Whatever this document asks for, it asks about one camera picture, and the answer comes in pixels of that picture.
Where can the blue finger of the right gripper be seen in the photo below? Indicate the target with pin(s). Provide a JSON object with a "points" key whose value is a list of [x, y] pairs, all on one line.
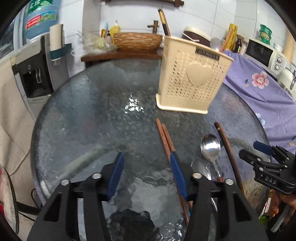
{"points": [[266, 149]]}

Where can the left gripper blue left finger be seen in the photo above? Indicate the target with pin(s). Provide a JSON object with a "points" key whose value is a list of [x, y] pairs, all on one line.
{"points": [[114, 171]]}

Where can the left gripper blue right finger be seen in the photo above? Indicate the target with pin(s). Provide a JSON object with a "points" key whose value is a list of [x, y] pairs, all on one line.
{"points": [[178, 168]]}

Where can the all-steel spoon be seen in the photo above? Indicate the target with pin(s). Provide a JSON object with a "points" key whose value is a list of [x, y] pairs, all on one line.
{"points": [[200, 166]]}

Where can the wooden-handled steel spoon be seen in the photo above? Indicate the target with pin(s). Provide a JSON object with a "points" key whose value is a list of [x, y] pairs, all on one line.
{"points": [[210, 148]]}

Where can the brown wooden chopstick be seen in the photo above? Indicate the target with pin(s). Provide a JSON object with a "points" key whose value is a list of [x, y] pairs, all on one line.
{"points": [[167, 25]]}

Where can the purple floral cloth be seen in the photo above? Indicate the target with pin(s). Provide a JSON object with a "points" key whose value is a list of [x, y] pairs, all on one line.
{"points": [[272, 105]]}

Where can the round glass table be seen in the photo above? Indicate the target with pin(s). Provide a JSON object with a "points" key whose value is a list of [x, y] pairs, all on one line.
{"points": [[111, 108]]}

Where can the white kettle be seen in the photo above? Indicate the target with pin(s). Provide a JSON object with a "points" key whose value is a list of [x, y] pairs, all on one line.
{"points": [[286, 80]]}

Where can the white microwave oven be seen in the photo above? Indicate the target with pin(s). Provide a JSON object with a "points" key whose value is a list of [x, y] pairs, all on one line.
{"points": [[267, 57]]}

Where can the cream plastic utensil holder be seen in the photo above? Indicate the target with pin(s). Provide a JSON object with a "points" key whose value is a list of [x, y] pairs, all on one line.
{"points": [[191, 76]]}

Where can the beige tall roll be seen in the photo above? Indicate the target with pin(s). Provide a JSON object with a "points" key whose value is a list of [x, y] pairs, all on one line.
{"points": [[289, 48]]}

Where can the stool with cushion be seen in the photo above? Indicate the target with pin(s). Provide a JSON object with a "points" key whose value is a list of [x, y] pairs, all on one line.
{"points": [[8, 201]]}

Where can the brown glass bottle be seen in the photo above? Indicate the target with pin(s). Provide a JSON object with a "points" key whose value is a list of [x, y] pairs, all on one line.
{"points": [[238, 46]]}

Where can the beige cloth cover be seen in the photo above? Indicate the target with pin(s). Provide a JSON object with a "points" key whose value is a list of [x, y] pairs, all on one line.
{"points": [[16, 122]]}

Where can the yellow roll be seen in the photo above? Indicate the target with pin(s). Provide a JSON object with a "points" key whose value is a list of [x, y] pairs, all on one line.
{"points": [[231, 42]]}

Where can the green stacked bowls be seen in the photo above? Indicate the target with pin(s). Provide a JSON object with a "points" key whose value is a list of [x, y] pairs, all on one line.
{"points": [[265, 34]]}

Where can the wooden counter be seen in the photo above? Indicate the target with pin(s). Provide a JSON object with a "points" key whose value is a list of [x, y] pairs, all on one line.
{"points": [[93, 59]]}

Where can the water dispenser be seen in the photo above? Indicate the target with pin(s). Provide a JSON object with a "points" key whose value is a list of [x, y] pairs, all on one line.
{"points": [[37, 76]]}

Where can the brown white rice cooker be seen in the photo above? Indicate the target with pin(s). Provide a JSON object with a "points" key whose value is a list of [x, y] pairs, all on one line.
{"points": [[195, 35]]}

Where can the plastic bag with items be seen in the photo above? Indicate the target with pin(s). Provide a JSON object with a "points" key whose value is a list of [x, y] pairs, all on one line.
{"points": [[92, 44]]}

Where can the paper cup dispenser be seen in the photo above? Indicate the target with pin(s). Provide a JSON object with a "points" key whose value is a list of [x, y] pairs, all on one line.
{"points": [[58, 48]]}

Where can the brass faucet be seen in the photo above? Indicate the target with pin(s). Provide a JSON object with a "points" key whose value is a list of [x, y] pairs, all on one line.
{"points": [[154, 26]]}

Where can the yellow soap bottle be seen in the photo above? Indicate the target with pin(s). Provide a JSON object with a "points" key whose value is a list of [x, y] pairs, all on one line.
{"points": [[114, 29]]}

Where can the blue water jug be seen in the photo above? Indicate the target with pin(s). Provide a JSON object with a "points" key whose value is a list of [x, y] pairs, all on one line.
{"points": [[40, 16]]}

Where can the wooden framed wall shelf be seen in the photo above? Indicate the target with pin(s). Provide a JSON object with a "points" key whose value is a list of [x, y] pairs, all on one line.
{"points": [[144, 3]]}

